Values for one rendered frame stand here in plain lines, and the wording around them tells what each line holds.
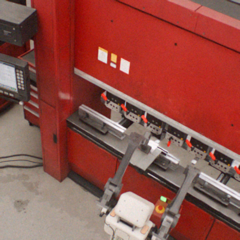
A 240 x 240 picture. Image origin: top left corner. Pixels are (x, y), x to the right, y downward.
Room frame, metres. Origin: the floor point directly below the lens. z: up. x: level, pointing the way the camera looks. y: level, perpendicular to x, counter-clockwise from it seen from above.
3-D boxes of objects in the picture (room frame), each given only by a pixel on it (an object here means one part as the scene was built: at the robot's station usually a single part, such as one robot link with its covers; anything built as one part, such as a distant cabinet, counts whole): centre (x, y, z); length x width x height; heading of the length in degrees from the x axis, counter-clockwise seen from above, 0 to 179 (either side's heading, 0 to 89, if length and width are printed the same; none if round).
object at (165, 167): (2.20, -0.31, 0.89); 0.30 x 0.05 x 0.03; 59
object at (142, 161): (2.15, -0.23, 1.00); 0.26 x 0.18 x 0.01; 149
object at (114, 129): (2.56, 0.16, 0.92); 0.50 x 0.06 x 0.10; 59
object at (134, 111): (2.39, -0.12, 1.26); 0.15 x 0.09 x 0.17; 59
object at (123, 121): (2.83, -0.12, 0.81); 0.64 x 0.08 x 0.14; 149
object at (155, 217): (1.78, -0.45, 0.75); 0.20 x 0.16 x 0.18; 65
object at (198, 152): (2.08, -0.63, 1.26); 0.15 x 0.09 x 0.17; 59
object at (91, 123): (2.54, 0.23, 0.89); 0.30 x 0.05 x 0.03; 59
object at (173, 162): (2.25, -0.36, 0.92); 0.39 x 0.06 x 0.10; 59
